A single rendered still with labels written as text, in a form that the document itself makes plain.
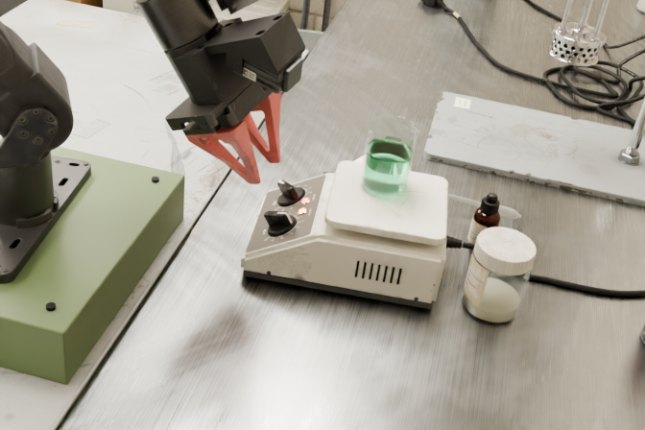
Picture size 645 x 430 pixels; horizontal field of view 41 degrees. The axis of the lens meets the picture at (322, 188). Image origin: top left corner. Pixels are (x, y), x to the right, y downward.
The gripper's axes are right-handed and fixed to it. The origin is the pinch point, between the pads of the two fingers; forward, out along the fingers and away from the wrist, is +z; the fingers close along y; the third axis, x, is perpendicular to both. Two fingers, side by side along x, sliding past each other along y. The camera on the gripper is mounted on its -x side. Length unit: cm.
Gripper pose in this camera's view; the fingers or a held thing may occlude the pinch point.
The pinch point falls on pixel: (261, 165)
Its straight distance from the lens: 84.1
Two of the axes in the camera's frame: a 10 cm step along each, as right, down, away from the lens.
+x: -7.4, 0.1, 6.7
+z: 4.1, 8.0, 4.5
